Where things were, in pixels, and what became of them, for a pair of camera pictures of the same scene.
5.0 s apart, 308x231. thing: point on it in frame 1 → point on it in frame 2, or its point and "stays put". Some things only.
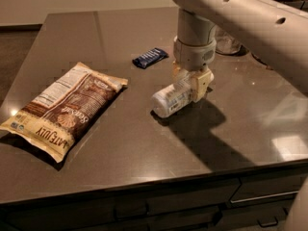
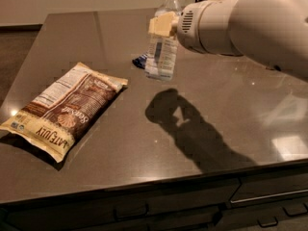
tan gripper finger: x=200 y=83 → x=163 y=25
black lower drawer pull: x=267 y=225 stays put
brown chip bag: x=62 y=109 stays put
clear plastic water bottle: x=171 y=97 → x=162 y=28
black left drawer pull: x=136 y=216 stays put
